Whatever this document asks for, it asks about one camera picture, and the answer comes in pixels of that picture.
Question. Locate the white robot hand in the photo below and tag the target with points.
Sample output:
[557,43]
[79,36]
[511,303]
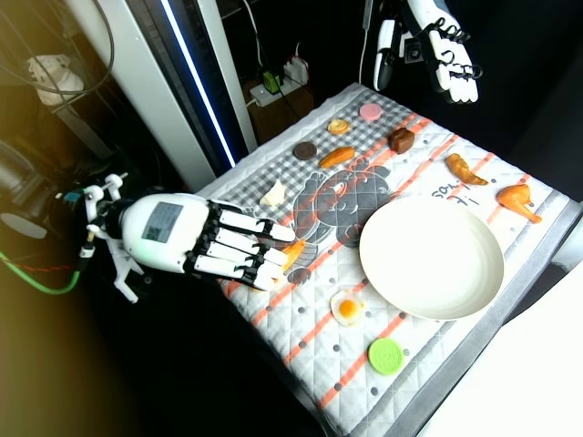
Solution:
[159,236]
[448,54]

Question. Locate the brown chocolate cube toy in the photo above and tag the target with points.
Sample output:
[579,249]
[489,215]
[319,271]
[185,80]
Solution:
[401,140]

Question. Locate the orange-brown toy food item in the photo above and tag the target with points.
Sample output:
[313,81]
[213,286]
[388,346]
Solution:
[295,252]

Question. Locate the cream round plate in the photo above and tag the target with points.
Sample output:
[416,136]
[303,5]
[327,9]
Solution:
[432,259]

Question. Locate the pink sandwich cookie toy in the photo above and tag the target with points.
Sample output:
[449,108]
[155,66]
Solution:
[370,111]

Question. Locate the orange chicken wing toy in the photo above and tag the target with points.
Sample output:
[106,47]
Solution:
[462,168]

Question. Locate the white dumpling toy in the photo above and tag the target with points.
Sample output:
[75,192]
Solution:
[273,195]

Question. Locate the swirl butter cookie toy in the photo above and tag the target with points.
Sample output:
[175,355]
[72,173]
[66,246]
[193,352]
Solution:
[340,126]

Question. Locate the brown fried roll toy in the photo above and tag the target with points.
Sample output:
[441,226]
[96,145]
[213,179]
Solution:
[337,156]

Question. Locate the white plug charger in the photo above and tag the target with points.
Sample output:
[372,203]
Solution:
[296,70]

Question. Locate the white pillar with blue light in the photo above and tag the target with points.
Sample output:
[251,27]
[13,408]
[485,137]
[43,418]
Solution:
[155,82]

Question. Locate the orange chicken drumstick toy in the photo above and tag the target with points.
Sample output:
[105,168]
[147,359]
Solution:
[514,198]

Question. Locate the brown wooden box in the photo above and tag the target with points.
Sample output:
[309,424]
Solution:
[278,120]

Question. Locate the chocolate sandwich cookie toy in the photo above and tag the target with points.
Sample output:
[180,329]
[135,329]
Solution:
[304,150]

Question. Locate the white power strip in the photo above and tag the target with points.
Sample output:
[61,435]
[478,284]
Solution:
[268,96]

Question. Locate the green plug adapter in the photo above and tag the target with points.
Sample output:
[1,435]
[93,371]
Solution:
[271,82]

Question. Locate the white crumpled cloth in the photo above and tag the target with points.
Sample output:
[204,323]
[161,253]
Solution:
[54,79]

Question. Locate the fried egg toy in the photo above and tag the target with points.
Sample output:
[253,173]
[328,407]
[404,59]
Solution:
[348,308]

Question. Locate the green sandwich cookie toy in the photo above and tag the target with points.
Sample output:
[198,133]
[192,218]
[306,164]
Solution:
[386,356]

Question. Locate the grey quilt with printed bear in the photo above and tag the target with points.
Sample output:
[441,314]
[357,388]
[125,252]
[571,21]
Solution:
[410,378]

